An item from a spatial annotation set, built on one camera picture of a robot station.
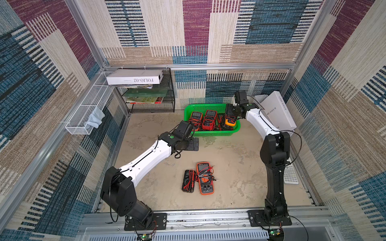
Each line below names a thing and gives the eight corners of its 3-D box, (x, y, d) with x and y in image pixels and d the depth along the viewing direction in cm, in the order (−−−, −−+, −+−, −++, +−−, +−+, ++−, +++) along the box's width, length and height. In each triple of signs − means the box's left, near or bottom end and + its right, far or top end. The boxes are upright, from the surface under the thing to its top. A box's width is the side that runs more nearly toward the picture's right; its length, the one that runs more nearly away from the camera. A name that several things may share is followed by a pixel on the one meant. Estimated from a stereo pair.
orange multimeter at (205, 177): (196, 194, 83) (196, 192, 79) (196, 165, 94) (196, 161, 90) (215, 194, 83) (216, 192, 79) (213, 164, 93) (213, 161, 90)
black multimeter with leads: (180, 191, 84) (179, 188, 81) (186, 170, 91) (185, 168, 88) (193, 194, 83) (193, 192, 80) (197, 173, 90) (197, 170, 87)
